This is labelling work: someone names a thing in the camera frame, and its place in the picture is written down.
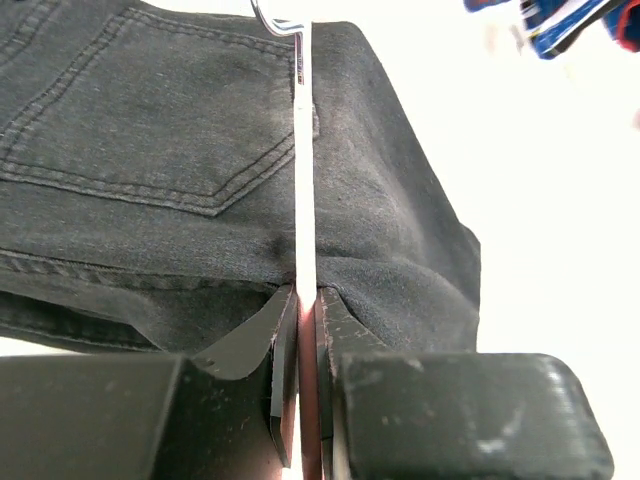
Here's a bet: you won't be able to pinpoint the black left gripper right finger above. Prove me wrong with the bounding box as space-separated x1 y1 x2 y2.
316 288 614 479

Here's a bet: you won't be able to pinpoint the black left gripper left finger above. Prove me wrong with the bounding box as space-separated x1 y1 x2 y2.
1 286 297 479

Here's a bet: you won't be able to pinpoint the pink plastic hanger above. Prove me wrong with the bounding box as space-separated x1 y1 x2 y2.
251 1 324 479

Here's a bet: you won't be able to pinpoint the black denim trousers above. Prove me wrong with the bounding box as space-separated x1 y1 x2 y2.
1 1 481 353

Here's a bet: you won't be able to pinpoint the blue patterned garment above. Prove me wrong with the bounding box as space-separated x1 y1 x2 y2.
462 0 640 61

